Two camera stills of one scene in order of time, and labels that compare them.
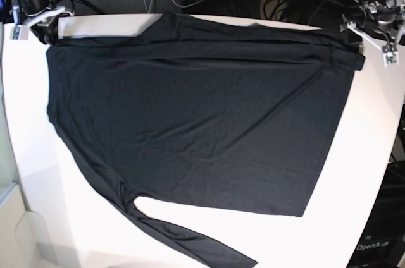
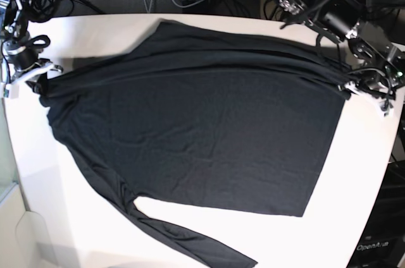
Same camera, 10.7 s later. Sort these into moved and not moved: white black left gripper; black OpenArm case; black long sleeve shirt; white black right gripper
Moved: black long sleeve shirt; white black right gripper; white black left gripper
Not moved: black OpenArm case
